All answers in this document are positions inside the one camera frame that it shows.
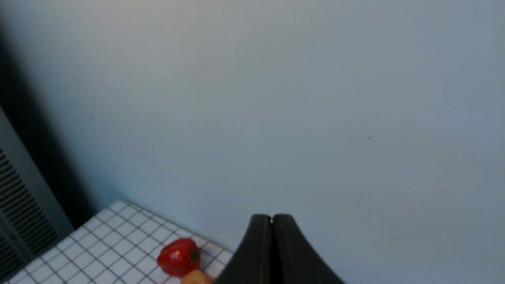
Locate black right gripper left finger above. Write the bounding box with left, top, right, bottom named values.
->
left=215, top=214, right=273, bottom=284

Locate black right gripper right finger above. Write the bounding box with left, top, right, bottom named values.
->
left=273, top=214, right=344, bottom=284

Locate brown potato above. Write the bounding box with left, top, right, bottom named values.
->
left=180, top=270, right=215, bottom=284

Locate red bell pepper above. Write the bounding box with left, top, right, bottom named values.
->
left=156, top=238, right=201, bottom=278

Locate white checkered tablecloth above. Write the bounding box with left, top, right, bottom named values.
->
left=1, top=200, right=233, bottom=284

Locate grey vented cabinet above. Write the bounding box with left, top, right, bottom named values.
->
left=0, top=111, right=74, bottom=282

